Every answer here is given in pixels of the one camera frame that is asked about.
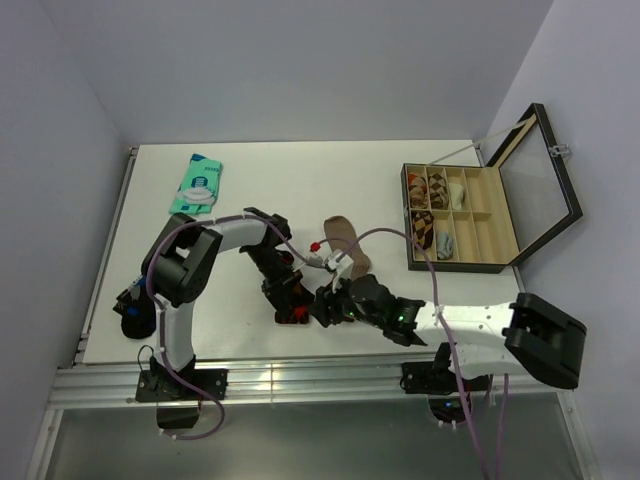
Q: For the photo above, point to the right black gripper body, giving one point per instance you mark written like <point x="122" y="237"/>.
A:
<point x="343" y="305"/>

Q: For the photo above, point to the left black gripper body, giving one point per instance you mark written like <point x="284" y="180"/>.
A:
<point x="277" y="275"/>

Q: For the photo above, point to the black red yellow argyle sock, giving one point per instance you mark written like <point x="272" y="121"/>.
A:
<point x="293" y="299"/>

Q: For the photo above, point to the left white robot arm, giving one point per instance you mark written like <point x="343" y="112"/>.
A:
<point x="179" y="265"/>

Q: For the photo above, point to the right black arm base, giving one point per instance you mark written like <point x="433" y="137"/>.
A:
<point x="439" y="385"/>

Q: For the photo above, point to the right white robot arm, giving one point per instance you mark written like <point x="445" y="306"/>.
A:
<point x="528" y="335"/>

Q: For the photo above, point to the brown sock with striped cuff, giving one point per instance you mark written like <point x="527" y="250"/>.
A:
<point x="341" y="235"/>

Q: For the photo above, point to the rolled light blue sock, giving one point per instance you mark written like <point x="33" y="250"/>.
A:
<point x="444" y="245"/>

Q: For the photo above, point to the rolled dark brown argyle sock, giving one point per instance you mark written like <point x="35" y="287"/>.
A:
<point x="422" y="228"/>

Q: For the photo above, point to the rolled orange beige argyle sock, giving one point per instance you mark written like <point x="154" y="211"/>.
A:
<point x="417" y="191"/>

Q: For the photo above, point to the mint green sock pair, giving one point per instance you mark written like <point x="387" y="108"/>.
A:
<point x="198" y="191"/>

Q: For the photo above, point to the rolled brown beige argyle sock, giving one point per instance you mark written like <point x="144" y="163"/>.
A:
<point x="438" y="192"/>

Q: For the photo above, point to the black compartment box with lid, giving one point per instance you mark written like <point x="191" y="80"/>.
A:
<point x="516" y="203"/>

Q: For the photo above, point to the rolled white sock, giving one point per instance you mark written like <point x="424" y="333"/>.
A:
<point x="456" y="196"/>

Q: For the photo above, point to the black blue grey sock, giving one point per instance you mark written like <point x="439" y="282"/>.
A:
<point x="137" y="310"/>

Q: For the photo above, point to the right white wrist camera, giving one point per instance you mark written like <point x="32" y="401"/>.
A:
<point x="340" y="266"/>

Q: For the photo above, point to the aluminium table edge rail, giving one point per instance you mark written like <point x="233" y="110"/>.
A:
<point x="355" y="378"/>

